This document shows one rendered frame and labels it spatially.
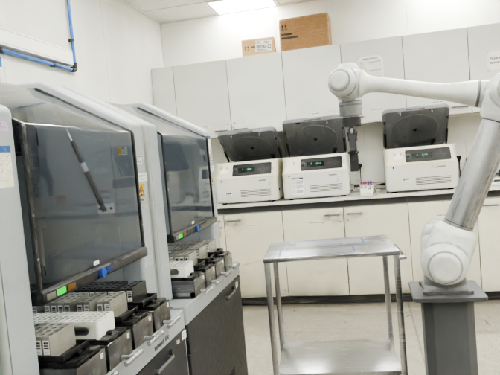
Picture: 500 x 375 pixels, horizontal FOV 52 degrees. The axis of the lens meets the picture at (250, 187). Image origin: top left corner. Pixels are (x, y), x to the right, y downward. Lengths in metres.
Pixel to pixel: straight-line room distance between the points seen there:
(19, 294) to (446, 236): 1.32
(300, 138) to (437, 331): 2.87
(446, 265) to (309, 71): 3.09
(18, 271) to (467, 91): 1.58
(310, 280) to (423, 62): 2.05
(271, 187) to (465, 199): 2.68
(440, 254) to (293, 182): 2.65
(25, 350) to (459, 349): 1.52
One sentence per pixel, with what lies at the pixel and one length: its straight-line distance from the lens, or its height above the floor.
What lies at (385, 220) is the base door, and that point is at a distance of 4.34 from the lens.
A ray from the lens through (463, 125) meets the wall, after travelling 5.00.
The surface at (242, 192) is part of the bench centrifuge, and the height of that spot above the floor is 1.00.
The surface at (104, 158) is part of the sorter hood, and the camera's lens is 1.66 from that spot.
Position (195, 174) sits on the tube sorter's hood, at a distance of 2.43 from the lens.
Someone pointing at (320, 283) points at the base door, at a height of 0.19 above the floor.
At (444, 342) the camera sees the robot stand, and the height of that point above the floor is 0.52.
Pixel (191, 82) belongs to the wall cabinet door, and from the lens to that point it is 4.89.
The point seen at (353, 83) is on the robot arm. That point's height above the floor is 1.50.
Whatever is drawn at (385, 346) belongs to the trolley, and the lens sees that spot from 2.79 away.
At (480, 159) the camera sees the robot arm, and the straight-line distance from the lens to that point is 1.88.
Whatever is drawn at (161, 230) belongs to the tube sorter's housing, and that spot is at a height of 1.02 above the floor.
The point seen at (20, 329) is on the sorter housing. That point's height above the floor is 0.93.
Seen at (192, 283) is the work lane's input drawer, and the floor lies 0.79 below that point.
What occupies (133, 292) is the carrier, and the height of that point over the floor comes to 0.86.
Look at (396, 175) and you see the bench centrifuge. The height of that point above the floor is 1.05.
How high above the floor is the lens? 1.27
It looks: 3 degrees down
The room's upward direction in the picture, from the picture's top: 5 degrees counter-clockwise
